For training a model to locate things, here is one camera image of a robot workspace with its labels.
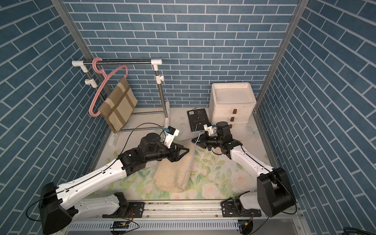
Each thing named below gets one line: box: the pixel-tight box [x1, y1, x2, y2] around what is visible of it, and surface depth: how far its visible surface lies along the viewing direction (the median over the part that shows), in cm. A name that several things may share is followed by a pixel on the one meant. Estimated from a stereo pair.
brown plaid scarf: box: [97, 77, 139, 134], surface depth 91 cm
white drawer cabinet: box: [208, 82, 258, 130], surface depth 98 cm
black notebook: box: [186, 108, 212, 133], surface depth 114 cm
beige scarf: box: [153, 141, 194, 194], surface depth 82 cm
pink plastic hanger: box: [90, 57, 129, 118], surface depth 77 cm
